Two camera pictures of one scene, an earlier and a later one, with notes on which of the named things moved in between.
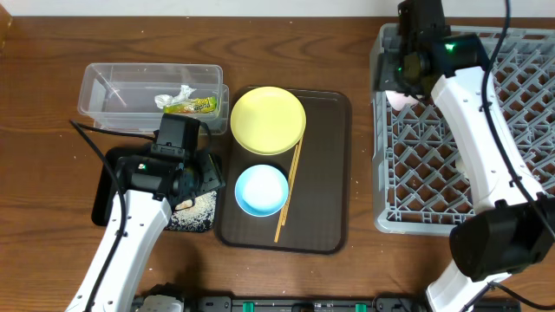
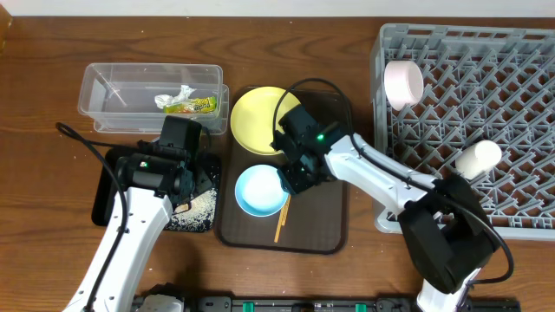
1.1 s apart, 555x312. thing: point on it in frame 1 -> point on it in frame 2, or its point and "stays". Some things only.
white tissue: [162, 100] stays
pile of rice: [199, 217] stays
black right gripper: [385, 63] -> [291, 183]
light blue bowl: [261, 190] stays
